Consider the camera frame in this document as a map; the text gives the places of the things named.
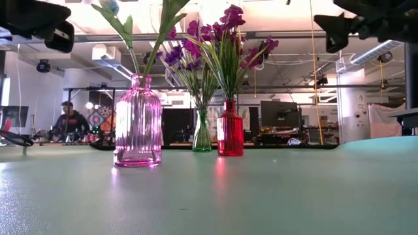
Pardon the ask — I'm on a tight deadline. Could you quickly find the teal table mat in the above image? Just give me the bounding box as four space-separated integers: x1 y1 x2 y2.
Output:
0 135 418 235

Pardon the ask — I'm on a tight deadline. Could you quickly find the grey computer desk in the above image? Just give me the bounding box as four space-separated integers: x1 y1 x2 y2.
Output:
387 107 418 136

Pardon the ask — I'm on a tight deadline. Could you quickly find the dark monitor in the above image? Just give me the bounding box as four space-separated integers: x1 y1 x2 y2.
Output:
1 104 30 129

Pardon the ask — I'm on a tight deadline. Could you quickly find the white round column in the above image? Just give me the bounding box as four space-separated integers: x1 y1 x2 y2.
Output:
336 67 372 145

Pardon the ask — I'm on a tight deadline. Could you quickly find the black ceiling camera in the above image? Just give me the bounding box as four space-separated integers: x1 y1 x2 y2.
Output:
378 51 394 64
35 58 52 74

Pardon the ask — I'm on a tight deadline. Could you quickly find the black background monitor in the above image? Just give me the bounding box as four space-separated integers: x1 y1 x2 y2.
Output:
259 100 302 131

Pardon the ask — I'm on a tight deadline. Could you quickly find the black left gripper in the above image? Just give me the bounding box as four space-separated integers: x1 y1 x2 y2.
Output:
0 0 76 54

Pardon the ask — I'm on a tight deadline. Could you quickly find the black aluminium frame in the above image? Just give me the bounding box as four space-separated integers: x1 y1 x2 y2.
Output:
89 142 340 151

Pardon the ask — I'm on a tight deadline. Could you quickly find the red ribbed glass vase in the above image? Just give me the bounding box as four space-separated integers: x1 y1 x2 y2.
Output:
216 100 245 157

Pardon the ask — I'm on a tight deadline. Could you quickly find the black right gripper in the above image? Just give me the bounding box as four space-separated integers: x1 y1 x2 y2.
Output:
313 0 418 54

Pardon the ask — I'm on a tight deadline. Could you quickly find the black panel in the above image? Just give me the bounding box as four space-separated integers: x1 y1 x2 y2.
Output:
162 107 197 145

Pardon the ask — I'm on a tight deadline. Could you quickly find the pink ribbed glass vase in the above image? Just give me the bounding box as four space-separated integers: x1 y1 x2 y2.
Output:
113 73 163 168

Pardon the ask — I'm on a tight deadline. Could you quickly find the colourful wall artwork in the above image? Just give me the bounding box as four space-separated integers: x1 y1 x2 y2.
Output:
86 104 118 133

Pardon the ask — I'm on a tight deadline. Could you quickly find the purple artificial flower bunch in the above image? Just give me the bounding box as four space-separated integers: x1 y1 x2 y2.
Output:
155 44 210 112
181 37 215 112
182 58 220 112

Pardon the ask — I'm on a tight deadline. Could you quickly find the black monitor pole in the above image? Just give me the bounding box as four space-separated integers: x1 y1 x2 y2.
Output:
404 42 418 110

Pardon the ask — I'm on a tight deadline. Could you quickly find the pink cloth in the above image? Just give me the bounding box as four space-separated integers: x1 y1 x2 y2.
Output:
368 102 405 140

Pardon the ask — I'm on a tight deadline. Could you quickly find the person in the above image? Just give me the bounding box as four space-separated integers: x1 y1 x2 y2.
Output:
50 100 91 144

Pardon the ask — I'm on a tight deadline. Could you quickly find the green glass vase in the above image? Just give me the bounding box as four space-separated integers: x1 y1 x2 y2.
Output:
191 109 213 153

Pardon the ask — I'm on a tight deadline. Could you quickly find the thick black cable loop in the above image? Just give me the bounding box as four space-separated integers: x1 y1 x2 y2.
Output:
0 129 35 148

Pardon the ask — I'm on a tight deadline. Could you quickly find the silver ceiling duct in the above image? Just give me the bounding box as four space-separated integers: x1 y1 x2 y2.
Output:
349 39 405 67

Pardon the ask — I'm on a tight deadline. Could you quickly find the magenta artificial flower bunch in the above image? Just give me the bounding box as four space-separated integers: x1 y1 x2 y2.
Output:
215 4 248 102
166 19 236 102
228 35 280 102

